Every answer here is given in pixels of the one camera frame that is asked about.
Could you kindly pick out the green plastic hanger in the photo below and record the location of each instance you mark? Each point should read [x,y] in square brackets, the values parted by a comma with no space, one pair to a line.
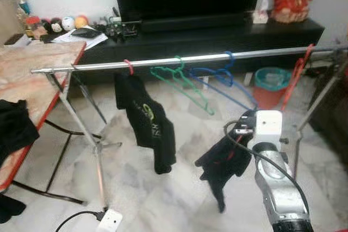
[177,69]

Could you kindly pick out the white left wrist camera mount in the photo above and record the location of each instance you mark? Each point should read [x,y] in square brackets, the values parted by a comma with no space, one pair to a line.
[110,221]

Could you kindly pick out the black T-shirt green logo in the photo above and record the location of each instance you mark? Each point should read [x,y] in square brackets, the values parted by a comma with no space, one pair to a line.
[220,161]
[149,129]

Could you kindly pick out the green circuit board gadget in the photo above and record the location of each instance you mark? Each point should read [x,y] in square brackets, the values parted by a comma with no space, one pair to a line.
[116,25]

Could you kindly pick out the black pouch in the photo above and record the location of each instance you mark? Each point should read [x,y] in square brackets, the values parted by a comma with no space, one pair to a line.
[87,32]

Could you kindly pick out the white tissue pack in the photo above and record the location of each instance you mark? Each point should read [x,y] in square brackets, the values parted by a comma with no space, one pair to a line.
[261,17]

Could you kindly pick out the red plastic hanger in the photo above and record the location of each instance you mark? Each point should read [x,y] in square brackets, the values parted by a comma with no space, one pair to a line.
[129,66]
[296,77]

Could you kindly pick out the marble top table red edge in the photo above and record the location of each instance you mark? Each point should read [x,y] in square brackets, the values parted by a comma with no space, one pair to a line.
[27,74]

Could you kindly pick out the white box black lid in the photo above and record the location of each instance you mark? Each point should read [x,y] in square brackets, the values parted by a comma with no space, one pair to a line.
[13,39]

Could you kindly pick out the silver clothes rack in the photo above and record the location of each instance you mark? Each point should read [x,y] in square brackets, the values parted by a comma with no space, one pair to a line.
[163,60]

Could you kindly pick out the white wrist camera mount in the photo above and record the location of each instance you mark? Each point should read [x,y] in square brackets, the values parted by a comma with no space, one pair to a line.
[110,221]
[268,126]

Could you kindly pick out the white paper sheets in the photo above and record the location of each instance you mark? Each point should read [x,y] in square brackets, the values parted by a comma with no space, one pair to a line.
[76,43]

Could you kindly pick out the blue plastic hanger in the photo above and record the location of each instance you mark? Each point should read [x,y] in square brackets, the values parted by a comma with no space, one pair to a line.
[227,73]

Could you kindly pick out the clear jar red lid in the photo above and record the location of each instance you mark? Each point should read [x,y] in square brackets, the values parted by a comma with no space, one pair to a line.
[33,28]

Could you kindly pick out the black soundbar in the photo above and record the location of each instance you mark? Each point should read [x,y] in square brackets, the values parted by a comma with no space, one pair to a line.
[196,23]

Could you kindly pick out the dark sofa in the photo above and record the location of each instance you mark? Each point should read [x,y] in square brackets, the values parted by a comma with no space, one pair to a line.
[334,129]

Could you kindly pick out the white round toy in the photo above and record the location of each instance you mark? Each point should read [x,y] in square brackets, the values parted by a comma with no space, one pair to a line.
[68,23]

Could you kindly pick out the black television console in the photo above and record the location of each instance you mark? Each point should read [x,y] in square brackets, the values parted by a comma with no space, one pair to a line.
[217,39]

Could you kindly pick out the red plastic bucket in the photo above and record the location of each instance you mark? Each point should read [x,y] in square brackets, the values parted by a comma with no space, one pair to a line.
[266,99]

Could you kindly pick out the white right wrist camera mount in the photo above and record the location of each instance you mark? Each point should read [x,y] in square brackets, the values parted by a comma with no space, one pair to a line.
[268,126]

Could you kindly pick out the light wooden cabinet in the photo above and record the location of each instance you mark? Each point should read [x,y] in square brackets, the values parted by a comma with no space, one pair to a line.
[6,20]

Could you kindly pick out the small black box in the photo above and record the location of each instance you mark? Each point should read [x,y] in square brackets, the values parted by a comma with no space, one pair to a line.
[131,30]

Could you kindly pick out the orange round toy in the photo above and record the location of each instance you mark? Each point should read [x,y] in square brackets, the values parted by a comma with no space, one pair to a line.
[81,21]

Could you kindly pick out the black garment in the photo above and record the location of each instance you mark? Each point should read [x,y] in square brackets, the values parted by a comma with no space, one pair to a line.
[16,129]
[10,207]

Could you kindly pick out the black round toy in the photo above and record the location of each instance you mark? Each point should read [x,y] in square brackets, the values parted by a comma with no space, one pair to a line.
[56,24]
[45,26]

